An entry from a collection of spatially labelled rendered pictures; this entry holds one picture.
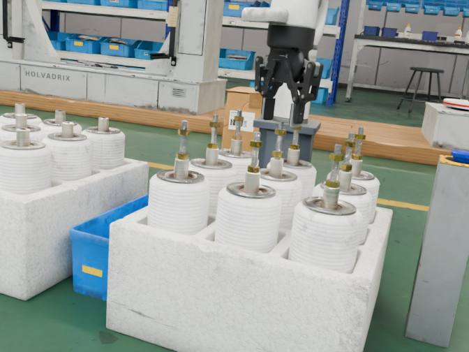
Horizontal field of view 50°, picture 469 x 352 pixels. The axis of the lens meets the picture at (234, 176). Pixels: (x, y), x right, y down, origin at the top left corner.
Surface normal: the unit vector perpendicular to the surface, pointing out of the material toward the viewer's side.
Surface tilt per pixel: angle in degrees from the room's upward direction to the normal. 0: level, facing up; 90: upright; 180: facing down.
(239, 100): 90
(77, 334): 0
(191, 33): 90
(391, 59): 90
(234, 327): 90
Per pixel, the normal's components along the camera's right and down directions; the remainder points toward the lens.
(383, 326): 0.10, -0.97
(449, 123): -0.25, 0.21
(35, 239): 0.93, 0.18
